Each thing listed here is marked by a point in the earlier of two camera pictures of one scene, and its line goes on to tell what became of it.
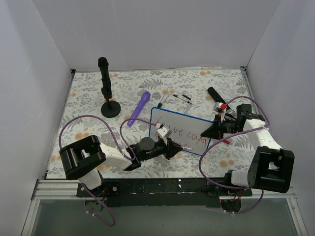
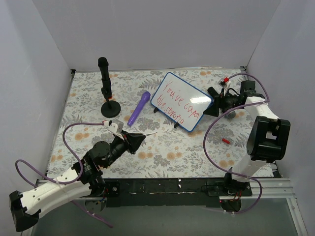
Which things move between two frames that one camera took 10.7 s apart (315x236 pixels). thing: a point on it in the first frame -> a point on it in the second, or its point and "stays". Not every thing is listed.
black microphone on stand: (106, 87) stays
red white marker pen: (185, 148) -> (150, 134)
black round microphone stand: (110, 109) stays
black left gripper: (168, 148) -> (129, 143)
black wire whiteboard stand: (182, 97) -> (156, 109)
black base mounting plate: (149, 192) stays
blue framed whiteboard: (186, 130) -> (181, 102)
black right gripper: (219, 127) -> (220, 103)
